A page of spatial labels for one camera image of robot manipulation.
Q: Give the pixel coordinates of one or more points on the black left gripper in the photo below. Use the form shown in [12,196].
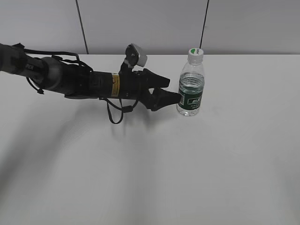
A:
[135,85]

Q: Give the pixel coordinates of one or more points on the clear water bottle green label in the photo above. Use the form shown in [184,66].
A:
[191,86]

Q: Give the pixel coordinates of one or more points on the white green bottle cap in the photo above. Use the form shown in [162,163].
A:
[195,54]

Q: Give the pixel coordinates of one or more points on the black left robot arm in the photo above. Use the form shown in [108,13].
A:
[65,73]

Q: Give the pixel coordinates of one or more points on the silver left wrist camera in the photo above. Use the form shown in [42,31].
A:
[135,55]

